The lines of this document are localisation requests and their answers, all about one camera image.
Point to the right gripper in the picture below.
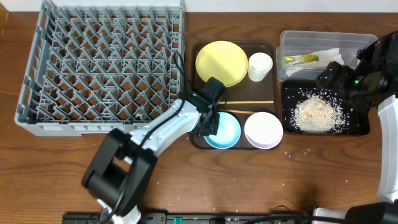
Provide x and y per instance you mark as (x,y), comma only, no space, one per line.
(344,73)

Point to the light blue bowl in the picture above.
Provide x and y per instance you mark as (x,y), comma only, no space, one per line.
(228,133)

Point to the white paper napkin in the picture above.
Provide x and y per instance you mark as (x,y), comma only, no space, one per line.
(324,58)

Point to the green orange snack wrapper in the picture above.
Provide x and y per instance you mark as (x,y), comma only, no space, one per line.
(299,59)

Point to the pink white bowl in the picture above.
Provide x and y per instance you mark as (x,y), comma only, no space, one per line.
(263,130)

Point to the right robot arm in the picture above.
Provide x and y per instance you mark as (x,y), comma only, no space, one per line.
(372,83)

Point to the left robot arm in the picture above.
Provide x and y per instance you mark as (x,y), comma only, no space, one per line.
(122,167)

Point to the pile of rice waste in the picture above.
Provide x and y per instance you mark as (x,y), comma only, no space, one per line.
(314,111)

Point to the black waste tray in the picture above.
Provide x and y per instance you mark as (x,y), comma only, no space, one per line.
(359,122)

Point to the lower wooden chopstick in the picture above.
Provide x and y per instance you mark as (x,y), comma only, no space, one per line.
(238,111)

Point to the wooden chopstick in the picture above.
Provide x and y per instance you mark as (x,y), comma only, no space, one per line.
(245,102)
(238,111)

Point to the dark brown serving tray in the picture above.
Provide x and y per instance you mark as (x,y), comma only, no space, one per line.
(245,90)

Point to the clear plastic bin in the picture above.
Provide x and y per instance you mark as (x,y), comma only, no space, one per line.
(295,42)

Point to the yellow plate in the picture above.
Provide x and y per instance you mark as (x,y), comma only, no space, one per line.
(223,60)

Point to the upper wooden chopstick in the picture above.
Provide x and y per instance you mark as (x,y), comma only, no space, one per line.
(245,102)

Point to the white paper cup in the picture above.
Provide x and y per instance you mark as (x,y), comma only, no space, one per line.
(260,64)

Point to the grey dish rack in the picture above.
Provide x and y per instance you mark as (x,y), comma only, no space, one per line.
(94,67)

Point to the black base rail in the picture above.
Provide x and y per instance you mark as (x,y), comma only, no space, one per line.
(162,218)

